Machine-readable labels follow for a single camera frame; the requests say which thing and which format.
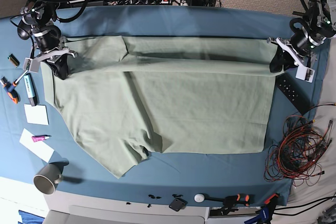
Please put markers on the blue black clamp bottom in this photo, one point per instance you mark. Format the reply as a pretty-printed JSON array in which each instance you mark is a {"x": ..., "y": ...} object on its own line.
[{"x": 264, "y": 215}]

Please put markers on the black square plate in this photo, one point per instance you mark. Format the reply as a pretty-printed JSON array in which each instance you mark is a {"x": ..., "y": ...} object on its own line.
[{"x": 177, "y": 204}]

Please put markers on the white rectangular paper slip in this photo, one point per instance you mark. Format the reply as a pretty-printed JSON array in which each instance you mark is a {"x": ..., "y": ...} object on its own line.
[{"x": 40, "y": 148}]

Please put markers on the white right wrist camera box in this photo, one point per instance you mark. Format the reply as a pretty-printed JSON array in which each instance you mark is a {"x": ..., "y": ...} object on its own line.
[{"x": 31, "y": 65}]

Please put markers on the white round puck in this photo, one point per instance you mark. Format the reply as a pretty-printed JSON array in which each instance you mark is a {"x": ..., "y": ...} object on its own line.
[{"x": 199, "y": 198}]

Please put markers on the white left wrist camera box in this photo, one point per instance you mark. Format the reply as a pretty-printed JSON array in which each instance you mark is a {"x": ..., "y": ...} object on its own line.
[{"x": 305, "y": 74}]

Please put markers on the silver pen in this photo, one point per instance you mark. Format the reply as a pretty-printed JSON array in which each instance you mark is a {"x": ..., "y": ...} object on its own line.
[{"x": 16, "y": 82}]

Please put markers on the grey ceramic mug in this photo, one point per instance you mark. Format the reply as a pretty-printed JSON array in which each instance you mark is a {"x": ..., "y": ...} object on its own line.
[{"x": 50, "y": 176}]

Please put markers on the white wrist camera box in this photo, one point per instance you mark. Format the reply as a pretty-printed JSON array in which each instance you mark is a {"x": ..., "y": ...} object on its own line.
[
  {"x": 31, "y": 65},
  {"x": 305, "y": 74}
]

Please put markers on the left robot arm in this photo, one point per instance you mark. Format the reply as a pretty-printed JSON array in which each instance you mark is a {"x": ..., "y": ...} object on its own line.
[{"x": 311, "y": 29}]

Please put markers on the black computer mouse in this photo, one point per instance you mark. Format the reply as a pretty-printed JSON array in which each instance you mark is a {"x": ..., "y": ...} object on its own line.
[{"x": 24, "y": 31}]

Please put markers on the small pink glue tube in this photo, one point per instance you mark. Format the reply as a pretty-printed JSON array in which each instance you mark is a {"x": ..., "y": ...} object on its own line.
[{"x": 40, "y": 138}]

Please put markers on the orange black bar clamp bottom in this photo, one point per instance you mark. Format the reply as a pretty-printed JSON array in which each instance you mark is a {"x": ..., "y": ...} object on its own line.
[{"x": 229, "y": 203}]

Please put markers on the sage green T-shirt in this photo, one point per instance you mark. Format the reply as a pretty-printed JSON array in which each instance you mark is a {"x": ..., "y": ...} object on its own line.
[{"x": 127, "y": 96}]

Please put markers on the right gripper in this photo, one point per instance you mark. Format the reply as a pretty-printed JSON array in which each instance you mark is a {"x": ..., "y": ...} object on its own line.
[{"x": 51, "y": 45}]

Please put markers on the light blue highlighter marker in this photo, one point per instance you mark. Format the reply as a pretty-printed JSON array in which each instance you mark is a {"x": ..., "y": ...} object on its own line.
[{"x": 30, "y": 90}]

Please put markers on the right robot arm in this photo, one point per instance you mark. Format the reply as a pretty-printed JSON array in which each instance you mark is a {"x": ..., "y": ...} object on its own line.
[{"x": 41, "y": 16}]

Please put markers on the white square paper note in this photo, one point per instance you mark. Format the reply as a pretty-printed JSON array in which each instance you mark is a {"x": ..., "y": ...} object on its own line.
[{"x": 36, "y": 114}]

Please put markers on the black remote control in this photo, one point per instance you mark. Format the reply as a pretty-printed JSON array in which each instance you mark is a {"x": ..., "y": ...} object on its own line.
[{"x": 293, "y": 92}]

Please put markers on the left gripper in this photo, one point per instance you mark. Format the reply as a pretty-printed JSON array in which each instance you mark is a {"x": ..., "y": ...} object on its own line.
[{"x": 301, "y": 44}]

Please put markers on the blue orange screwdriver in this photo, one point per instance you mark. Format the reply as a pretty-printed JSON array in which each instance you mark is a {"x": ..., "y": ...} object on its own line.
[{"x": 10, "y": 90}]

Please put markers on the blue table cloth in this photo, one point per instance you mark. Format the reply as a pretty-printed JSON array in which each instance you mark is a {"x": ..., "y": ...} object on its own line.
[{"x": 157, "y": 179}]

